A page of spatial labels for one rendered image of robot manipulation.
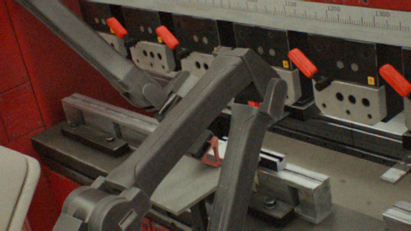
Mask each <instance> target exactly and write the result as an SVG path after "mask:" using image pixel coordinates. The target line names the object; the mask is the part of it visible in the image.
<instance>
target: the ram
mask: <svg viewBox="0 0 411 231"><path fill-rule="evenodd" d="M85 1H94V2H99V3H107V4H115V5H120V6H129V7H133V8H142V9H146V10H155V11H164V12H172V13H180V14H185V15H194V16H199V17H207V18H211V19H220V20H225V21H232V22H241V23H246V24H255V25H259V26H268V27H272V28H280V29H285V30H294V31H302V32H306V33H315V34H320V35H329V36H333V37H341V38H346V39H355V40H362V41H368V42H376V43H381V44H389V45H394V46H403V47H411V31H405V30H395V29H390V28H381V27H375V26H365V25H359V24H350V23H344V22H335V21H325V20H320V19H310V18H305V17H295V16H289V15H279V14H274V13H265V12H255V11H245V10H235V9H230V8H220V7H214V6H205V5H199V4H190V3H180V2H175V1H165V0H85ZM291 1H302V2H309V3H321V4H333V5H336V4H339V5H345V6H357V7H364V8H375V9H382V10H394V11H400V12H411V0H291Z"/></svg>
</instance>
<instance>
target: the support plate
mask: <svg viewBox="0 0 411 231"><path fill-rule="evenodd" d="M220 170H221V166H218V167H214V166H211V165H209V164H206V163H203V162H200V161H198V160H196V159H194V158H191V157H188V156H185V155H184V156H183V157H182V158H181V159H180V160H179V161H178V162H177V164H176V165H175V166H174V167H173V169H172V170H171V171H170V172H169V173H168V174H167V175H166V177H165V178H164V179H163V180H162V182H161V183H160V184H159V186H158V187H157V188H156V190H155V191H154V193H153V194H152V196H151V198H150V201H151V204H153V205H156V206H159V207H161V208H163V209H165V210H167V211H169V212H171V213H174V214H176V215H179V214H181V213H182V212H184V211H185V210H187V209H188V208H190V207H191V206H193V205H195V204H197V203H198V202H200V201H201V200H203V199H204V198H206V197H207V196H208V195H210V194H211V193H213V192H214V191H216V186H217V183H218V178H219V175H220Z"/></svg>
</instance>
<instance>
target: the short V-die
mask: <svg viewBox="0 0 411 231"><path fill-rule="evenodd" d="M222 139H223V141H227V140H228V137H223V138H222ZM260 157H261V160H260V161H259V166H261V167H265V168H267V169H270V170H272V171H275V172H280V171H281V170H282V169H284V168H285V167H286V159H285V155H282V154H279V153H276V152H273V151H270V150H267V149H264V148H261V153H260Z"/></svg>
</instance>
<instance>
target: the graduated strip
mask: <svg viewBox="0 0 411 231"><path fill-rule="evenodd" d="M165 1H175V2H180V3H190V4H199V5H205V6H214V7H220V8H230V9H235V10H245V11H255V12H265V13H274V14H279V15H289V16H295V17H305V18H310V19H320V20H325V21H335V22H344V23H350V24H359V25H365V26H375V27H381V28H390V29H395V30H405V31H411V12H400V11H394V10H382V9H375V8H364V7H357V6H345V5H339V4H336V5H333V4H321V3H309V2H302V1H291V0H165Z"/></svg>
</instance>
